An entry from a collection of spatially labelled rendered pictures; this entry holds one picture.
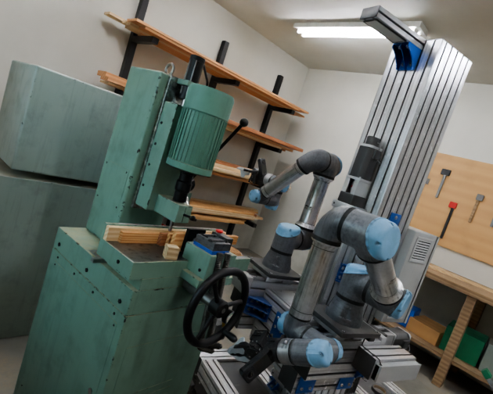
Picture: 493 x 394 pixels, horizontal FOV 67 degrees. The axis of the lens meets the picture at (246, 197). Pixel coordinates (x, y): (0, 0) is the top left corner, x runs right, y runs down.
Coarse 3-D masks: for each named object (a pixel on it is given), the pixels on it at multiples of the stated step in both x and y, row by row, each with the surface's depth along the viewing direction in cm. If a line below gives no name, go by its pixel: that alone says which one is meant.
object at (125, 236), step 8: (120, 232) 128; (128, 232) 128; (136, 232) 131; (144, 232) 134; (152, 232) 137; (120, 240) 127; (128, 240) 129; (136, 240) 132; (144, 240) 134; (152, 240) 137
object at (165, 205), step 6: (162, 198) 143; (168, 198) 143; (156, 204) 144; (162, 204) 142; (168, 204) 140; (174, 204) 138; (180, 204) 138; (186, 204) 142; (156, 210) 144; (162, 210) 142; (168, 210) 140; (174, 210) 138; (180, 210) 137; (186, 210) 140; (168, 216) 139; (174, 216) 137; (180, 216) 138; (174, 222) 137; (180, 222) 139; (186, 222) 141
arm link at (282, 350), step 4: (280, 340) 113; (284, 340) 111; (288, 340) 112; (280, 344) 111; (284, 344) 111; (288, 344) 110; (280, 348) 110; (284, 348) 109; (276, 352) 111; (280, 352) 110; (284, 352) 109; (280, 356) 110; (284, 356) 109; (288, 356) 115; (280, 360) 110; (284, 360) 109; (288, 360) 108; (284, 364) 111; (288, 364) 110; (292, 364) 109
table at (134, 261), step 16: (112, 256) 121; (128, 256) 117; (144, 256) 122; (160, 256) 127; (240, 256) 158; (128, 272) 115; (144, 272) 118; (160, 272) 124; (176, 272) 129; (192, 272) 131
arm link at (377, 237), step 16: (352, 208) 113; (352, 224) 108; (368, 224) 105; (384, 224) 104; (352, 240) 108; (368, 240) 104; (384, 240) 103; (368, 256) 109; (384, 256) 105; (368, 272) 123; (384, 272) 118; (368, 288) 138; (384, 288) 125; (400, 288) 130; (384, 304) 131; (400, 304) 130
